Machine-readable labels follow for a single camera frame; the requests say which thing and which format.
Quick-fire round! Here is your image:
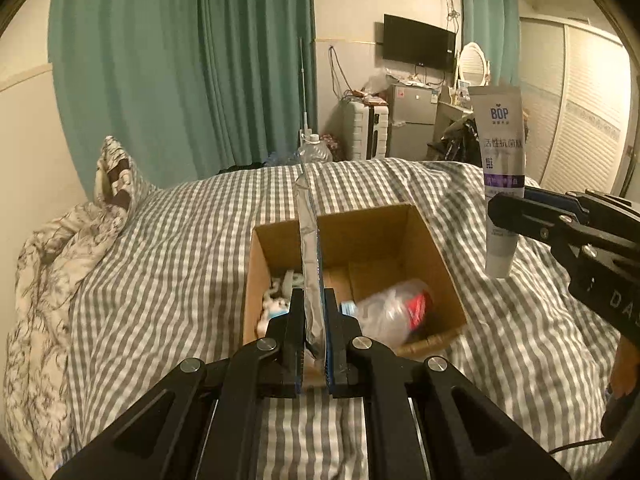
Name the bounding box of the clear floss pick box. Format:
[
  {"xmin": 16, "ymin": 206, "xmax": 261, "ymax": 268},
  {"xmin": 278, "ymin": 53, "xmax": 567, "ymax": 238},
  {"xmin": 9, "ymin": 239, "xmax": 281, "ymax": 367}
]
[{"xmin": 354, "ymin": 278, "xmax": 433, "ymax": 349}]

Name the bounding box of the floral white blanket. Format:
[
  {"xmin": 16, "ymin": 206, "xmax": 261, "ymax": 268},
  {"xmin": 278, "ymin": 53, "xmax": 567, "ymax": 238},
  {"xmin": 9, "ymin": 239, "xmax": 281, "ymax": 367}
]
[{"xmin": 3, "ymin": 136, "xmax": 154, "ymax": 479}]

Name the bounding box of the clear water bottle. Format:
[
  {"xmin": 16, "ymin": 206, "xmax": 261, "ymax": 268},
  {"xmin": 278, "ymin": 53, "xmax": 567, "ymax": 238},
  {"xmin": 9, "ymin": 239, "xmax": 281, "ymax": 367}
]
[{"xmin": 297, "ymin": 133, "xmax": 333, "ymax": 164}]

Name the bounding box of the black wall television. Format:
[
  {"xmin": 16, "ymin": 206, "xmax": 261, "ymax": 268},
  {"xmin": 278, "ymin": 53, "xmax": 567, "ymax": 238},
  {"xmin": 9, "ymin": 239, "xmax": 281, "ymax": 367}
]
[{"xmin": 382, "ymin": 14, "xmax": 456, "ymax": 73}]

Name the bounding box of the blue tissue packet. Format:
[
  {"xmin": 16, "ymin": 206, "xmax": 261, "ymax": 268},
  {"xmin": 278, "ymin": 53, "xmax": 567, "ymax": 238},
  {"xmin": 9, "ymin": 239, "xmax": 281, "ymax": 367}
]
[{"xmin": 340, "ymin": 301, "xmax": 358, "ymax": 318}]

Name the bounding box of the white toothpaste tube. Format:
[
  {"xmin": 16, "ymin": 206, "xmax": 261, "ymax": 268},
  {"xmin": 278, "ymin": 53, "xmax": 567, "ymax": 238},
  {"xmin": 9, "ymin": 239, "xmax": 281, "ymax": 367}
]
[{"xmin": 469, "ymin": 86, "xmax": 525, "ymax": 278}]

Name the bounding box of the person hand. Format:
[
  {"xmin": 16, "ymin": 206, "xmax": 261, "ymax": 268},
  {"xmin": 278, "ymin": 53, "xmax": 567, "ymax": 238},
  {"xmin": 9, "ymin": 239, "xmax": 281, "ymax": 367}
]
[{"xmin": 610, "ymin": 336, "xmax": 640, "ymax": 399}]

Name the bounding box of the white oval mirror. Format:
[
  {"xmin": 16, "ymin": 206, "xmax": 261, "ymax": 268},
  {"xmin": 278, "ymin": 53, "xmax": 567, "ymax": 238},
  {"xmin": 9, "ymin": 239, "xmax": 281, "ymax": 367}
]
[{"xmin": 458, "ymin": 42, "xmax": 490, "ymax": 87}]

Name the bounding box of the white louvred wardrobe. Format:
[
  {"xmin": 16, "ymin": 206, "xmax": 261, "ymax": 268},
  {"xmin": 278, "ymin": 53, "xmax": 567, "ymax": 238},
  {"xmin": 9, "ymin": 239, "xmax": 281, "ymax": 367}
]
[{"xmin": 520, "ymin": 18, "xmax": 631, "ymax": 193}]

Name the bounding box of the black power cable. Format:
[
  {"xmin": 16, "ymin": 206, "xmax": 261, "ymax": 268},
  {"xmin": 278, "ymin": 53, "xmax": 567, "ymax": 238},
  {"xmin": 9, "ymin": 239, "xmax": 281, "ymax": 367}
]
[{"xmin": 548, "ymin": 435, "xmax": 614, "ymax": 456}]

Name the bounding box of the white ceramic figurine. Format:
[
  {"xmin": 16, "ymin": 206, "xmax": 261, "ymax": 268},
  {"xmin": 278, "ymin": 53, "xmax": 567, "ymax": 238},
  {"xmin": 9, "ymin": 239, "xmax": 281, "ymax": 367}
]
[{"xmin": 256, "ymin": 292, "xmax": 290, "ymax": 338}]

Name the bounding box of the blue blister pack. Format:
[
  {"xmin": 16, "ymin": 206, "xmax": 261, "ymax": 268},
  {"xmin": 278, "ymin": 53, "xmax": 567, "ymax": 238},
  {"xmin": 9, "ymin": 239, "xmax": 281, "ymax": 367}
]
[{"xmin": 294, "ymin": 166, "xmax": 326, "ymax": 359}]

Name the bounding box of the brown cardboard box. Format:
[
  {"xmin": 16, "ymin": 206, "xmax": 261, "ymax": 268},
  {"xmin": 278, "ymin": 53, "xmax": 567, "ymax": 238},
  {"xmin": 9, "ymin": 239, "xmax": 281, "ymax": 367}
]
[{"xmin": 242, "ymin": 204, "xmax": 466, "ymax": 361}]

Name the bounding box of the silver mini fridge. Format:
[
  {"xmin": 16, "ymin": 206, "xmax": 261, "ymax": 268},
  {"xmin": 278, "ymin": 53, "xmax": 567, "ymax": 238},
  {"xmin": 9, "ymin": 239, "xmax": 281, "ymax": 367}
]
[{"xmin": 386, "ymin": 84, "xmax": 438, "ymax": 160}]

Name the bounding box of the green curtain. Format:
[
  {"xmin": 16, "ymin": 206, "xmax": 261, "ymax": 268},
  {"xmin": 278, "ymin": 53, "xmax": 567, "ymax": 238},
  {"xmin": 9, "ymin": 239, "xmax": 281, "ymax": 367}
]
[
  {"xmin": 48, "ymin": 0, "xmax": 318, "ymax": 192},
  {"xmin": 462, "ymin": 0, "xmax": 521, "ymax": 86}
]

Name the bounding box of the white suitcase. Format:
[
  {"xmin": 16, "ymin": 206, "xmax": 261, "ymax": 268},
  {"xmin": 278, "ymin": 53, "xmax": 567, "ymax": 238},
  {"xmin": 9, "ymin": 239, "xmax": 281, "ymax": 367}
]
[{"xmin": 342, "ymin": 96, "xmax": 390, "ymax": 160}]

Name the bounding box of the black bag on bed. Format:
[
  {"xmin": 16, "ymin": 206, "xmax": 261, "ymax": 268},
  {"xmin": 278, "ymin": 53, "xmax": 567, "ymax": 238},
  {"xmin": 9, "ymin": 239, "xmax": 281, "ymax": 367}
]
[{"xmin": 427, "ymin": 114, "xmax": 482, "ymax": 167}]

